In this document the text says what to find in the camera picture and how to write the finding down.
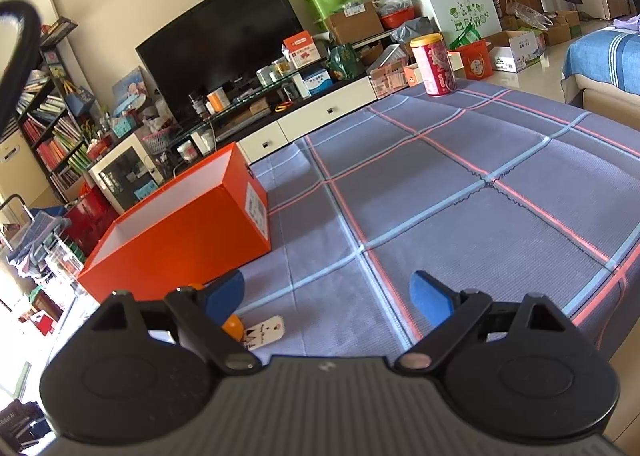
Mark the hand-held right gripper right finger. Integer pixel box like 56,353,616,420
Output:
395,270,576,376

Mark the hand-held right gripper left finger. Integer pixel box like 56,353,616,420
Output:
90,270,263,377

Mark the orange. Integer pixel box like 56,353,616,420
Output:
187,283,245,342

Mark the orange cardboard box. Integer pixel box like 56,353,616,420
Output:
77,142,272,304

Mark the white paper tag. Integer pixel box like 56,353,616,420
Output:
242,316,285,349

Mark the grey plaid cloth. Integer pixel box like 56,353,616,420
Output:
220,80,640,372

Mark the white cabinet with glass door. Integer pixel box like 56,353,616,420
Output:
89,128,166,214

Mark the pink plastic basket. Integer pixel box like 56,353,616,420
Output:
142,128,176,154

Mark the white TV cabinet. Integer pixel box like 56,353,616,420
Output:
200,71,379,164

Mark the red printed cardboard box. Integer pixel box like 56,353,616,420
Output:
370,61,408,98

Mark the unframed picture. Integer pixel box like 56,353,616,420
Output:
111,67,148,112

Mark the red can with yellow lid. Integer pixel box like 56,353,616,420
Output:
410,34,458,97

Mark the blue and white carton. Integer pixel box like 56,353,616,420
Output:
300,68,333,97

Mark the dark bookshelf with books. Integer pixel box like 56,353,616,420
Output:
17,18,96,202

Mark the orange paper gift bag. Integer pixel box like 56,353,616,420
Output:
404,41,493,87

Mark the blue gift bag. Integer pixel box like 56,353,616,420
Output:
64,86,96,117

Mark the white plastic basket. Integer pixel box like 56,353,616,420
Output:
367,43,408,74

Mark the black television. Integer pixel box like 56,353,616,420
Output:
136,0,304,119

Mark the green foil bag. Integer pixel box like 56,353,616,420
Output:
327,43,366,82

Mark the orange and white carton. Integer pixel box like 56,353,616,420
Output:
282,32,321,66

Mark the white box with green print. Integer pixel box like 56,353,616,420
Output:
487,31,546,73

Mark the grey plastic bag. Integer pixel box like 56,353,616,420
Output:
402,16,436,44

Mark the red plastic basin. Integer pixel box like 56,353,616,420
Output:
380,6,417,29

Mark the brown cardboard box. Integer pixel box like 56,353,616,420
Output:
325,1,385,44

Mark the blue blanket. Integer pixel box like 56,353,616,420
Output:
562,26,640,97

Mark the open cardboard box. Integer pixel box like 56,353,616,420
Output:
542,11,583,47

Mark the clear plastic packaging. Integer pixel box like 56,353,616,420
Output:
506,2,553,29

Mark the black cable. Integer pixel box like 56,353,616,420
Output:
0,0,41,137

